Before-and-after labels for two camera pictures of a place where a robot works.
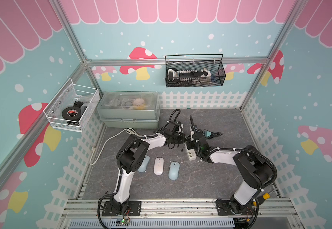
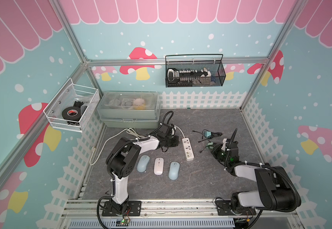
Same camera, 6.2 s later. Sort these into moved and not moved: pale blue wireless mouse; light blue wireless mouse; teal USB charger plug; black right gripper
Moved: black right gripper
Not moved: pale blue wireless mouse; light blue wireless mouse; teal USB charger plug
